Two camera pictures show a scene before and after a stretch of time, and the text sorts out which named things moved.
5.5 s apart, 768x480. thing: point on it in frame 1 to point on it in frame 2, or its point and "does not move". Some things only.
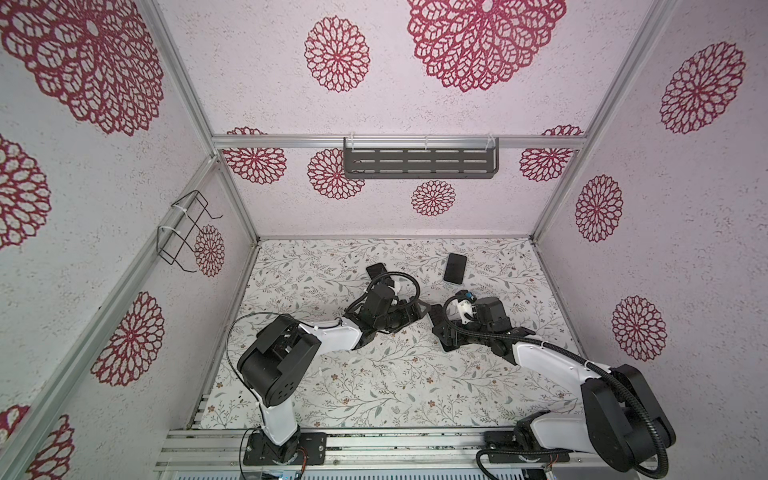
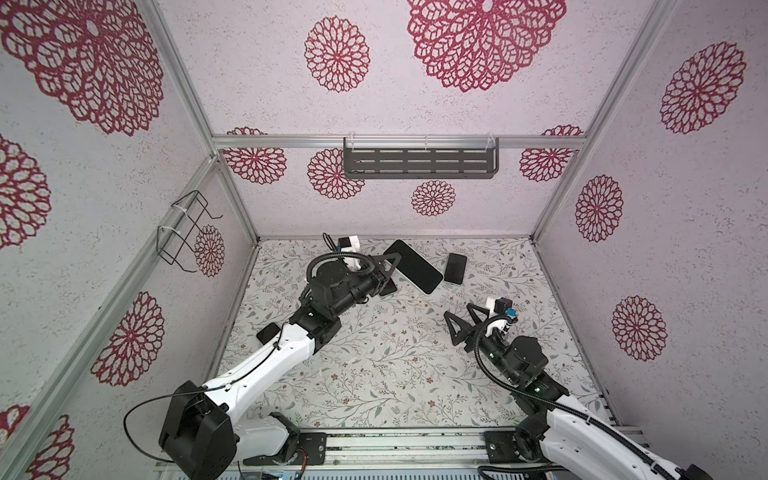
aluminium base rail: x=418 y=447 does not move
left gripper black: x=407 y=316 to x=366 y=264
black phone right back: x=455 y=268 does not move
